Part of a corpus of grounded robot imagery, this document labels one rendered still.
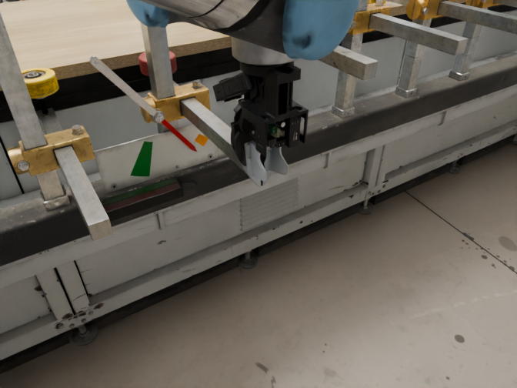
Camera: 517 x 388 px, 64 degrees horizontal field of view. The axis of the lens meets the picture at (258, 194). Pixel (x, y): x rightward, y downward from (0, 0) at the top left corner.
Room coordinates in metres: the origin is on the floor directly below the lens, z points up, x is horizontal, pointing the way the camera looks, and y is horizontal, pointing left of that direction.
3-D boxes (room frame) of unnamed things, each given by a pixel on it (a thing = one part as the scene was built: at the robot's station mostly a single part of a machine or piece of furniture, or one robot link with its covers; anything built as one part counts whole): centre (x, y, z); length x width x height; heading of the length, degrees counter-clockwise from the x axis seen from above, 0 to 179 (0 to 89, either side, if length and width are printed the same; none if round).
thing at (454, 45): (1.05, -0.28, 0.95); 0.50 x 0.04 x 0.04; 32
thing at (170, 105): (0.80, 0.17, 0.85); 0.13 x 0.06 x 0.05; 122
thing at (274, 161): (0.54, -0.03, 0.86); 0.06 x 0.03 x 0.09; 32
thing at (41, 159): (0.66, 0.38, 0.81); 0.13 x 0.06 x 0.05; 122
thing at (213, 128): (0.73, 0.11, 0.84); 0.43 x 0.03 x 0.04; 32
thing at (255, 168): (0.53, 0.00, 0.86); 0.06 x 0.03 x 0.09; 32
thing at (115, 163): (0.75, 0.20, 0.75); 0.26 x 0.01 x 0.10; 122
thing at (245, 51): (0.54, -0.01, 1.05); 0.10 x 0.09 x 0.05; 122
